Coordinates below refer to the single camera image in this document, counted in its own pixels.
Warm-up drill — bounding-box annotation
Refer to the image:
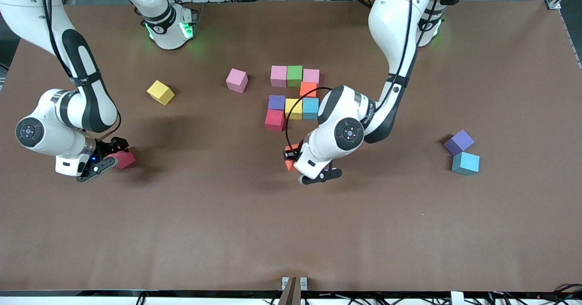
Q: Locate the table edge clamp bracket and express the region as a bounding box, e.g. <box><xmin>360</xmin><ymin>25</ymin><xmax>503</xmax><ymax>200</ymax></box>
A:
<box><xmin>278</xmin><ymin>276</ymin><xmax>308</xmax><ymax>305</ymax></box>

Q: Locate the dark red foam cube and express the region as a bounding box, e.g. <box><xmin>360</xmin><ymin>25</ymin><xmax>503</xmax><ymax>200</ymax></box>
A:
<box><xmin>265</xmin><ymin>109</ymin><xmax>286</xmax><ymax>133</ymax></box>

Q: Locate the brown table cover sheet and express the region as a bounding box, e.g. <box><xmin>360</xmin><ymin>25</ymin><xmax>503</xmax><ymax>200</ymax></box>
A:
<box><xmin>0</xmin><ymin>0</ymin><xmax>582</xmax><ymax>293</ymax></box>

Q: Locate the light blue foam cube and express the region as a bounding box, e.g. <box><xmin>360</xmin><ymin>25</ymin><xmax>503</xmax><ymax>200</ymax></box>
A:
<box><xmin>302</xmin><ymin>97</ymin><xmax>320</xmax><ymax>120</ymax></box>

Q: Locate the yellow foam cube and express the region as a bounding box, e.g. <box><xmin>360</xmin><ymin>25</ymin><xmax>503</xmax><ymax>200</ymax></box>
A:
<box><xmin>146</xmin><ymin>80</ymin><xmax>176</xmax><ymax>106</ymax></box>
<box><xmin>285</xmin><ymin>98</ymin><xmax>303</xmax><ymax>120</ymax></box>

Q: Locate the teal foam cube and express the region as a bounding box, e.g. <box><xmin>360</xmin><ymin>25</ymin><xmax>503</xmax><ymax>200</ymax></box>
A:
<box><xmin>452</xmin><ymin>151</ymin><xmax>481</xmax><ymax>176</ymax></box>

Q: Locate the green foam cube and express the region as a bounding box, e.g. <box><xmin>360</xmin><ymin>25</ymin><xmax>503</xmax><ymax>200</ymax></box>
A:
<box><xmin>287</xmin><ymin>65</ymin><xmax>304</xmax><ymax>88</ymax></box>

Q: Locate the black cable bundle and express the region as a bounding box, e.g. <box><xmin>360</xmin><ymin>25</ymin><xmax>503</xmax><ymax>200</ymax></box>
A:
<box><xmin>489</xmin><ymin>283</ymin><xmax>582</xmax><ymax>305</ymax></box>

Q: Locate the light red foam cube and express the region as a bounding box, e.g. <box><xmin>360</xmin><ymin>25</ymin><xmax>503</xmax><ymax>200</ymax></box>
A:
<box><xmin>109</xmin><ymin>148</ymin><xmax>136</xmax><ymax>170</ymax></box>

